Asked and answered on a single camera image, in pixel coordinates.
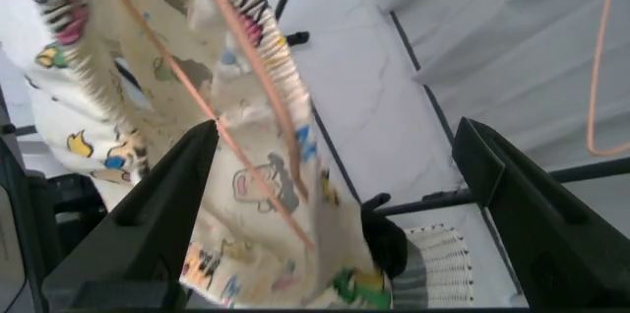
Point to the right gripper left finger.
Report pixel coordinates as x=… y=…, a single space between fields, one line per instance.
x=143 y=234

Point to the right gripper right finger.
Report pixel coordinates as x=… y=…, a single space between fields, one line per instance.
x=556 y=234

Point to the cream printed garment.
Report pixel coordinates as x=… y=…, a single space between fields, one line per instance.
x=246 y=145

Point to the pink clothes hanger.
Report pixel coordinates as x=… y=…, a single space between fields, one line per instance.
x=232 y=22
x=597 y=47

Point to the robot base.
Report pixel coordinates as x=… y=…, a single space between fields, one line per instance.
x=39 y=214

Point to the white laundry basket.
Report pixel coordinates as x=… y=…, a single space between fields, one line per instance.
x=443 y=264

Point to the white curtain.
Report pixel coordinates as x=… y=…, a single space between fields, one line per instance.
x=517 y=32

